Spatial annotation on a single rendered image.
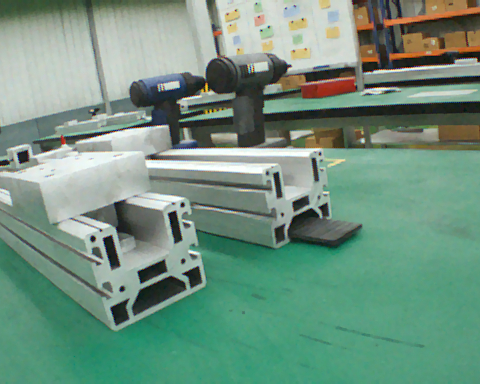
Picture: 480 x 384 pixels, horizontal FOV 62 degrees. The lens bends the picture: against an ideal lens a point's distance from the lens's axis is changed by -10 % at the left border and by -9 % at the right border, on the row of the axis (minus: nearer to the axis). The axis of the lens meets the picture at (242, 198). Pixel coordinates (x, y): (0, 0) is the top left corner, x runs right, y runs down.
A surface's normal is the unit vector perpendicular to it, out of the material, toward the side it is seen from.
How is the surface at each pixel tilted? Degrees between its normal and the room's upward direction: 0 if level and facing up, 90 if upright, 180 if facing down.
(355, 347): 0
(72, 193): 90
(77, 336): 0
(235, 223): 90
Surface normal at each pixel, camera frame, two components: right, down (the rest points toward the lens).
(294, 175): -0.73, 0.29
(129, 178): 0.66, 0.08
